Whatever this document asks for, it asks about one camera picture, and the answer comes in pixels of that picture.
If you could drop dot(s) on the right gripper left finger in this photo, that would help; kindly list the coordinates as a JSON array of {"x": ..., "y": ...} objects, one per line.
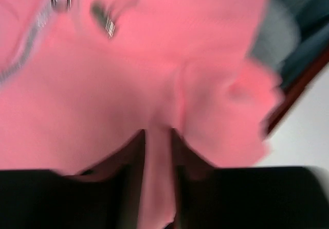
[{"x": 106, "y": 195}]

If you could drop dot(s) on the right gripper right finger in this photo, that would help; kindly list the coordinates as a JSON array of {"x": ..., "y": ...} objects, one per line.
[{"x": 260, "y": 197}]

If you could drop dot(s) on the pink zip hoodie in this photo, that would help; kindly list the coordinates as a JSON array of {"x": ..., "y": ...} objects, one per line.
[{"x": 78, "y": 81}]

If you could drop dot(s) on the red suitcase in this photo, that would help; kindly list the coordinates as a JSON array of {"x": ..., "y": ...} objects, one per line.
[{"x": 293, "y": 41}]

